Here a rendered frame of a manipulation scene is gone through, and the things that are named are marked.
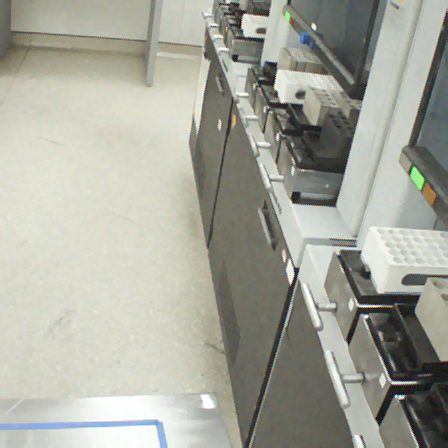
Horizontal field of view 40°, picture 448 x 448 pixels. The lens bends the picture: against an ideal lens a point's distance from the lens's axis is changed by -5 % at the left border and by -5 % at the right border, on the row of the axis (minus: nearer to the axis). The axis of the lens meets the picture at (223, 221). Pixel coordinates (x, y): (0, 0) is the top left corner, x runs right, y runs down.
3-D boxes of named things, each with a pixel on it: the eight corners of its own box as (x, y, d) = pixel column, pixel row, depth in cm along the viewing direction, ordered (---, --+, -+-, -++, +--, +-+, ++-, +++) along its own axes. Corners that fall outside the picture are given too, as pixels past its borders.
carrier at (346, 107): (352, 135, 138) (358, 110, 135) (344, 134, 138) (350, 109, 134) (338, 114, 148) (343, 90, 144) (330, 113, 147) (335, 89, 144)
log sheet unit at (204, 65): (192, 114, 281) (204, 37, 262) (198, 141, 258) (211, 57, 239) (187, 114, 280) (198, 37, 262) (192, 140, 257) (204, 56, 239)
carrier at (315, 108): (324, 131, 137) (329, 106, 134) (315, 130, 136) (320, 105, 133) (310, 110, 146) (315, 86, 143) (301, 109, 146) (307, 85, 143)
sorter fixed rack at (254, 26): (326, 43, 210) (329, 26, 207) (334, 52, 202) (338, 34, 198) (240, 31, 205) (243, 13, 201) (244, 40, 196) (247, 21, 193)
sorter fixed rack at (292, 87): (381, 105, 164) (387, 84, 160) (394, 121, 155) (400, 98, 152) (272, 92, 158) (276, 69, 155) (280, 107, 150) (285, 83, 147)
